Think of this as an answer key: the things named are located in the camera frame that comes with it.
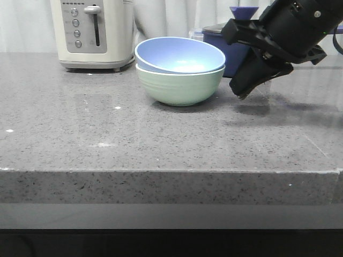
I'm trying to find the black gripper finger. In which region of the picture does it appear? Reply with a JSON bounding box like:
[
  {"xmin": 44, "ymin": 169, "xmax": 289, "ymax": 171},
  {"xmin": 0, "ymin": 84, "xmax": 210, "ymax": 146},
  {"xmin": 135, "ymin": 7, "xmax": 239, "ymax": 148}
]
[
  {"xmin": 237, "ymin": 62, "xmax": 293, "ymax": 99},
  {"xmin": 229, "ymin": 50, "xmax": 273, "ymax": 96}
]

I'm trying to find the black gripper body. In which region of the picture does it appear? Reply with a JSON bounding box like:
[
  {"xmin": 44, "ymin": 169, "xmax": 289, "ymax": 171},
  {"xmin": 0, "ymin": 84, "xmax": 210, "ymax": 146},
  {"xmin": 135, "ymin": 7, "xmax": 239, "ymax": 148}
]
[{"xmin": 222, "ymin": 7, "xmax": 327, "ymax": 65}]

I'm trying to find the blue bowl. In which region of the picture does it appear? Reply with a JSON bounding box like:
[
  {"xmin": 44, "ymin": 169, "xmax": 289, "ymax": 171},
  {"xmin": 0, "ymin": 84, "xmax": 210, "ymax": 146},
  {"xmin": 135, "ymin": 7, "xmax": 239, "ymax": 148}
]
[{"xmin": 135, "ymin": 36, "xmax": 226, "ymax": 74}]

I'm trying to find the green bowl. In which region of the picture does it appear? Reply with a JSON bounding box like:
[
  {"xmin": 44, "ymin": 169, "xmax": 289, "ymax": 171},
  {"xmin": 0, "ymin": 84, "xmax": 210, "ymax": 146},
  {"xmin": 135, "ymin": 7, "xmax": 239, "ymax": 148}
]
[{"xmin": 136, "ymin": 65, "xmax": 225, "ymax": 107}]

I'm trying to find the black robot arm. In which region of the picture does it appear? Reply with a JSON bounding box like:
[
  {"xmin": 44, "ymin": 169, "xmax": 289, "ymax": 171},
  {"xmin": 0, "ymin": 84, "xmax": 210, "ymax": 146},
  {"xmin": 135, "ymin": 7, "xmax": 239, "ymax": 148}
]
[{"xmin": 221, "ymin": 1, "xmax": 342, "ymax": 99}]

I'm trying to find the glass lid with blue knob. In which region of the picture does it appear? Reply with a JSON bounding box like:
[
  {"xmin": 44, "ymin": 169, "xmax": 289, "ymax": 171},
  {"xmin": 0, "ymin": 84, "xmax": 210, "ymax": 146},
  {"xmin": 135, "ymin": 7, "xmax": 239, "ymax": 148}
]
[{"xmin": 202, "ymin": 6, "xmax": 259, "ymax": 36}]

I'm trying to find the dark blue saucepan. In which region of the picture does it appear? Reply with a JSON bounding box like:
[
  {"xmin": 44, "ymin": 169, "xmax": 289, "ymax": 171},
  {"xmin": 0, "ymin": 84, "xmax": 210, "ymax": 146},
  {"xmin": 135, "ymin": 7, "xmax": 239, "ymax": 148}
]
[{"xmin": 201, "ymin": 23, "xmax": 343, "ymax": 78}]

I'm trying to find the clear plastic container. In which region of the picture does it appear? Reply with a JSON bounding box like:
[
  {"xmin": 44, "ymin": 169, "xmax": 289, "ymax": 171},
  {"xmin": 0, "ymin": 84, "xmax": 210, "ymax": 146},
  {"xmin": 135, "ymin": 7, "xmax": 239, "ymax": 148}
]
[{"xmin": 188, "ymin": 28, "xmax": 203, "ymax": 41}]

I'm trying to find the cream toaster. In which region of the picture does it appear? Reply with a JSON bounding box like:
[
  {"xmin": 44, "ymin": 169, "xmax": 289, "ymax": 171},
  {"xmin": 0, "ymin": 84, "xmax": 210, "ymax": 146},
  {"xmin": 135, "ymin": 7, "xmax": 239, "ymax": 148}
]
[{"xmin": 50, "ymin": 0, "xmax": 135, "ymax": 71}]

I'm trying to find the white curtain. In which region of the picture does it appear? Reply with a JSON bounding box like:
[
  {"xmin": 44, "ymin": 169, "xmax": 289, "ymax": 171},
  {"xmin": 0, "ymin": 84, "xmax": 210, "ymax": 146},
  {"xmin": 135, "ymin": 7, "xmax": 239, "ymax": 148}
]
[{"xmin": 0, "ymin": 0, "xmax": 343, "ymax": 56}]

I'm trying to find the black cable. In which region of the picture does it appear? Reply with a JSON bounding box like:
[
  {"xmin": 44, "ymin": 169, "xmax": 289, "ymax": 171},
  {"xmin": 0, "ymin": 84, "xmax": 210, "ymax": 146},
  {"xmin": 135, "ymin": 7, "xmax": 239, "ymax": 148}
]
[{"xmin": 332, "ymin": 25, "xmax": 343, "ymax": 54}]

